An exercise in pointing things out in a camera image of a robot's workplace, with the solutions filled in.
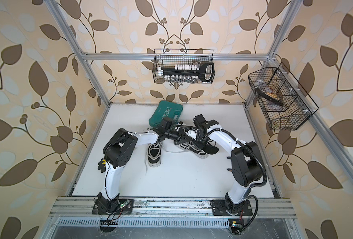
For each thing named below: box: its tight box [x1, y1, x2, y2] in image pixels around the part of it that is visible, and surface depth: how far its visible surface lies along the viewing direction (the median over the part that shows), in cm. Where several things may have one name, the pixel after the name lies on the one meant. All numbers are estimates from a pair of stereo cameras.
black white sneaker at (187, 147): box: [175, 140, 211, 159], surface depth 91 cm
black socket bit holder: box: [160, 61, 215, 83], surface depth 86 cm
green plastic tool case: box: [148, 100, 184, 128], surface depth 113 cm
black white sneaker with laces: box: [147, 142, 162, 168], surface depth 88 cm
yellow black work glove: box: [97, 158, 107, 173], surface depth 89 cm
